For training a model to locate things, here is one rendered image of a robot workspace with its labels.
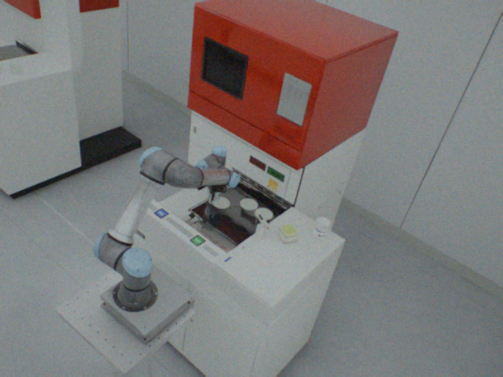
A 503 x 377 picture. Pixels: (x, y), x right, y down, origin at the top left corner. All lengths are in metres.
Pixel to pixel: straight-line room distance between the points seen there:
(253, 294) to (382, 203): 2.23
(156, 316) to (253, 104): 1.13
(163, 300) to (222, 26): 1.34
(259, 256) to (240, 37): 1.06
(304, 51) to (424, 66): 1.58
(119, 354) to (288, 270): 0.80
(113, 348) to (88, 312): 0.21
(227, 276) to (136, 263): 0.44
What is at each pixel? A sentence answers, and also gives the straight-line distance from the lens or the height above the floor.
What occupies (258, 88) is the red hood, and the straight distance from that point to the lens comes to 2.33.
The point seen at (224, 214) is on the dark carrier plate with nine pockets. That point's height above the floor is 0.90.
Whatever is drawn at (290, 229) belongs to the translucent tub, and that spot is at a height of 1.03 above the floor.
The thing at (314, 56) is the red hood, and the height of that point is 1.81.
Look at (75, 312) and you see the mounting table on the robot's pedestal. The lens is 2.16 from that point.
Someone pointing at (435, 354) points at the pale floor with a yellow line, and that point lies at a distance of 3.47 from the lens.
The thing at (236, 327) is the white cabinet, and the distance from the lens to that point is 2.29.
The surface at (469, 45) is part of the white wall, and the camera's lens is 3.45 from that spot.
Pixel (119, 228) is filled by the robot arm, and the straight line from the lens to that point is 1.98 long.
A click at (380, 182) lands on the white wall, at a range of 4.00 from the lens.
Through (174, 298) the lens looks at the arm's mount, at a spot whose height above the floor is 0.88.
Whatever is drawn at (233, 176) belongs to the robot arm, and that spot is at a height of 1.24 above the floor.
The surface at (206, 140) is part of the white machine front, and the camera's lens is 2.80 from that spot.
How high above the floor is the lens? 2.52
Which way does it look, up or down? 37 degrees down
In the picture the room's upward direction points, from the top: 11 degrees clockwise
